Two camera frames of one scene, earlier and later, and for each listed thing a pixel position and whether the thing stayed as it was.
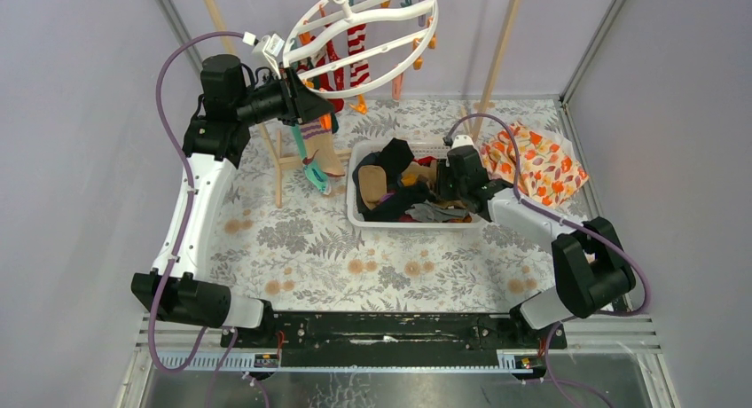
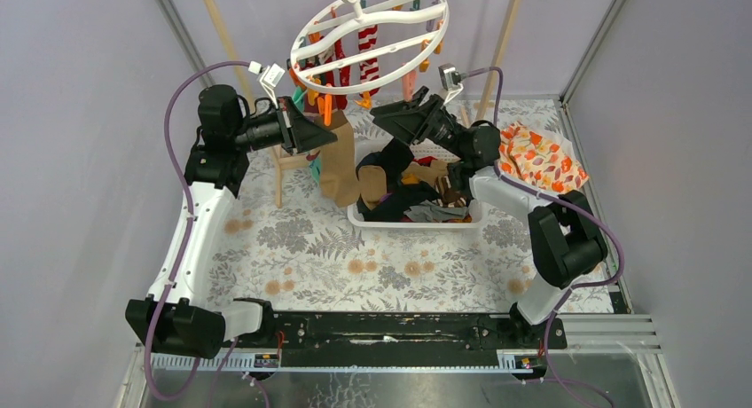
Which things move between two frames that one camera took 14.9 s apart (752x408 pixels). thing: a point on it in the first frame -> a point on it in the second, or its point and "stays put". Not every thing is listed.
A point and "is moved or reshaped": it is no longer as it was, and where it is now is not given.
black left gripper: [294, 97] -> [288, 129]
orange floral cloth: [550, 166] stays put
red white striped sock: [324, 51] -> [367, 43]
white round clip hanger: [363, 37] stays put
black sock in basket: [401, 196] stays put
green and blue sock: [316, 176] is moved or reshaped
